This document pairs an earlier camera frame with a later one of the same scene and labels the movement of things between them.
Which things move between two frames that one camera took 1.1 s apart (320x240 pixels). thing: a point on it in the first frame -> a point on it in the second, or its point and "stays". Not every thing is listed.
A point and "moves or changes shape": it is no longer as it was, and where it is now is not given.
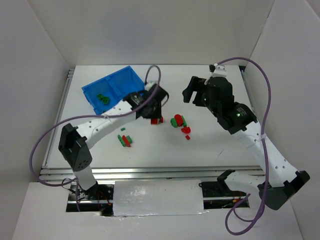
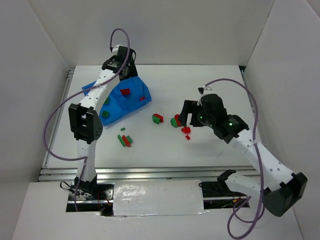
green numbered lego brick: [130, 140] stays
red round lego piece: [186, 130] stays
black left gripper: [155, 111] -> [131, 69]
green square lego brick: [105, 100] moves or changes shape
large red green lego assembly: [178, 121] stays
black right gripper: [196, 91] -> [191, 110]
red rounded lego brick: [126, 141] stays
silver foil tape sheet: [160, 197] stays
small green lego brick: [100, 96] moves or changes shape
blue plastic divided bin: [106, 92] stays
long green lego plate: [121, 140] stays
